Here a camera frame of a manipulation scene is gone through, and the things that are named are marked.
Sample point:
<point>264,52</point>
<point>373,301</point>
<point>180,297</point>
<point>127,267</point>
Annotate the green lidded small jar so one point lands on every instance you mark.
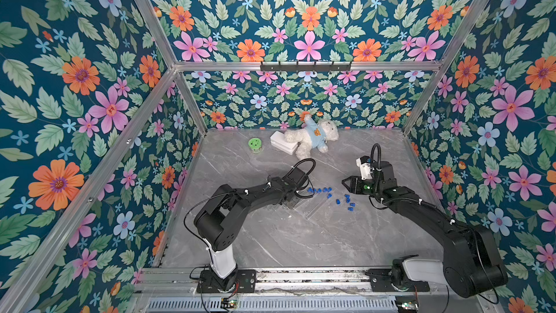
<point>255,145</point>

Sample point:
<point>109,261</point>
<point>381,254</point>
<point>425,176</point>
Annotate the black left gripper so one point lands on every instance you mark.
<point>292,203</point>

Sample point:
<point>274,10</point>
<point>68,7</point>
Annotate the black hook rail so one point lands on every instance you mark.
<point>305,66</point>

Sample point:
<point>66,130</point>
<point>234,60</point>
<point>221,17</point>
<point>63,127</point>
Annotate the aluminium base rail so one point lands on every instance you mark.
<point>282,280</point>

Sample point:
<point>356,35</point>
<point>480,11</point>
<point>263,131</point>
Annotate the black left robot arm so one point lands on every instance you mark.
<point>219,221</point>

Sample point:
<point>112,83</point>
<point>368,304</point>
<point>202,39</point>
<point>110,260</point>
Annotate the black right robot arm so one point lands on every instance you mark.
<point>471,262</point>

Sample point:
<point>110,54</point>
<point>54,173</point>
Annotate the white teddy bear blue hoodie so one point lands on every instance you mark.
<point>315,135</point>

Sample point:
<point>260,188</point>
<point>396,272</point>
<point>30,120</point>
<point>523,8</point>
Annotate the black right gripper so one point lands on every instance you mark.
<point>356,185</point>

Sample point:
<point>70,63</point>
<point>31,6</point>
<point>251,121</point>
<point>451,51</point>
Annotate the white box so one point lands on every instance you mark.
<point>278,141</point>

